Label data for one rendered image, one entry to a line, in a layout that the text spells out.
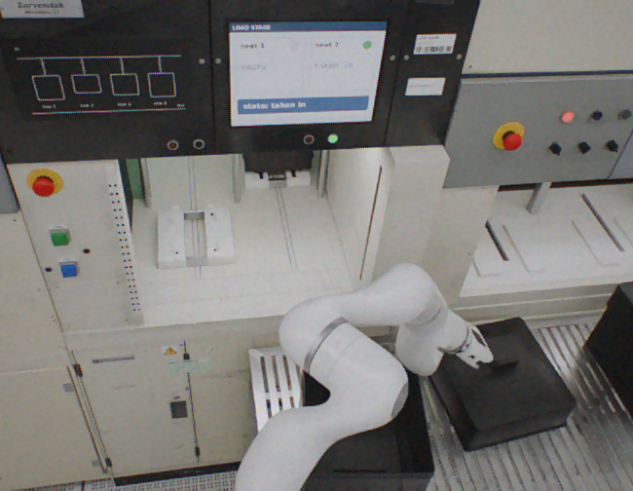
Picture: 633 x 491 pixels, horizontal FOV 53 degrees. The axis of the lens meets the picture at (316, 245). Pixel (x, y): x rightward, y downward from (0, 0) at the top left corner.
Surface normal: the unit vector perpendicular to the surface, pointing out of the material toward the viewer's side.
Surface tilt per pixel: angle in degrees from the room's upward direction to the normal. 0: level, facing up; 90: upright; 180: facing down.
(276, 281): 0
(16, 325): 90
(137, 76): 90
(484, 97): 90
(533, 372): 0
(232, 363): 90
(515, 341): 0
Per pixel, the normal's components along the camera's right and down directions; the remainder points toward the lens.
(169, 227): 0.07, -0.71
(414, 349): -0.50, 0.40
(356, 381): -0.40, -0.19
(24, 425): 0.18, 0.70
